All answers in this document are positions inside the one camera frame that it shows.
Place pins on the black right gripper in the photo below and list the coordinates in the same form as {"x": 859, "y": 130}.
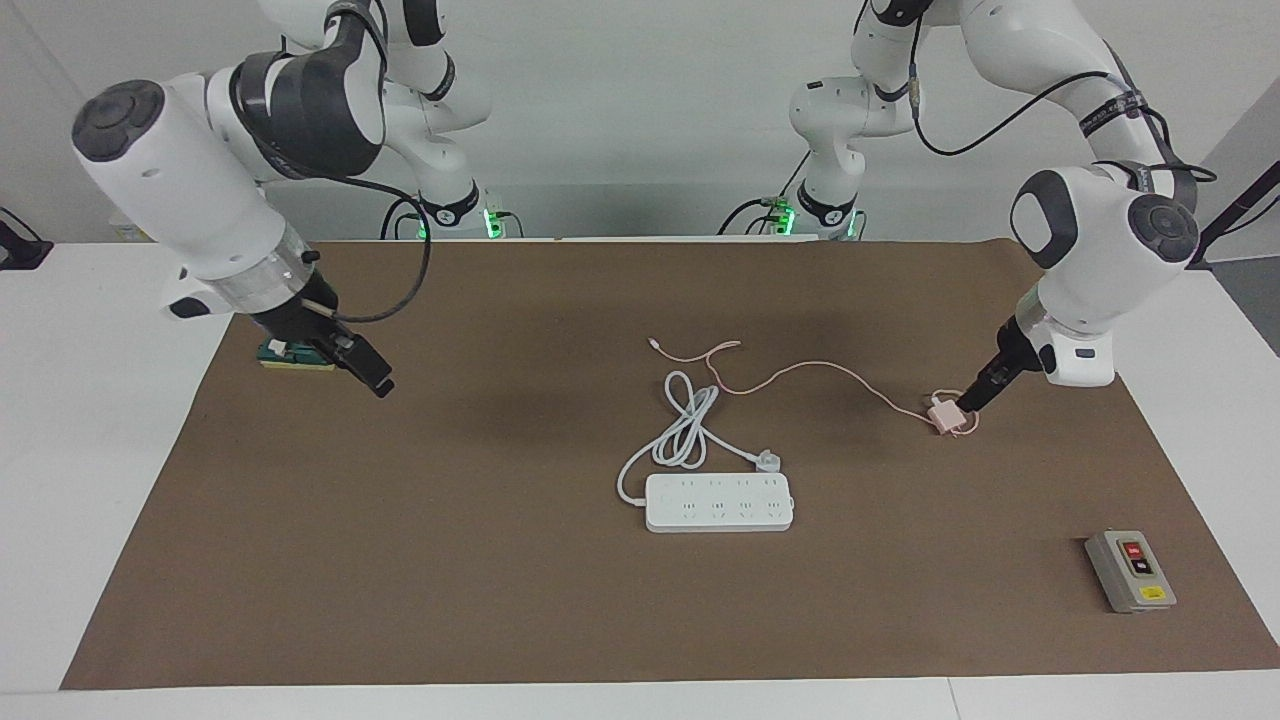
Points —
{"x": 300, "y": 322}

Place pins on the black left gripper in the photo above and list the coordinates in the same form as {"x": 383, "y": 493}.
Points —
{"x": 1015, "y": 352}

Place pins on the pink charger plug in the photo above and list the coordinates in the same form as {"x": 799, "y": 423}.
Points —
{"x": 943, "y": 413}

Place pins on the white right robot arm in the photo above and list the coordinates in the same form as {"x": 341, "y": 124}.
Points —
{"x": 190, "y": 190}

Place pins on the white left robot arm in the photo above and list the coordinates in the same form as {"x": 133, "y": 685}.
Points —
{"x": 1100, "y": 250}

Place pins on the green circuit board fixture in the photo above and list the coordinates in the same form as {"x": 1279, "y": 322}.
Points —
{"x": 285, "y": 356}

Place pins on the brown table mat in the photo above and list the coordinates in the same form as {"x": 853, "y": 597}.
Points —
{"x": 500, "y": 580}

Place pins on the white power strip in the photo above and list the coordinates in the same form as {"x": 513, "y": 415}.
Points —
{"x": 720, "y": 503}

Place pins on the black tripod pole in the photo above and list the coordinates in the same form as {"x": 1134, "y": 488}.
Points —
{"x": 1240, "y": 205}

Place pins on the black stand foot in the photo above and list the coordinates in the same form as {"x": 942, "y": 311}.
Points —
{"x": 22, "y": 245}

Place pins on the grey on-off switch box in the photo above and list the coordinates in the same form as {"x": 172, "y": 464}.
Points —
{"x": 1130, "y": 572}

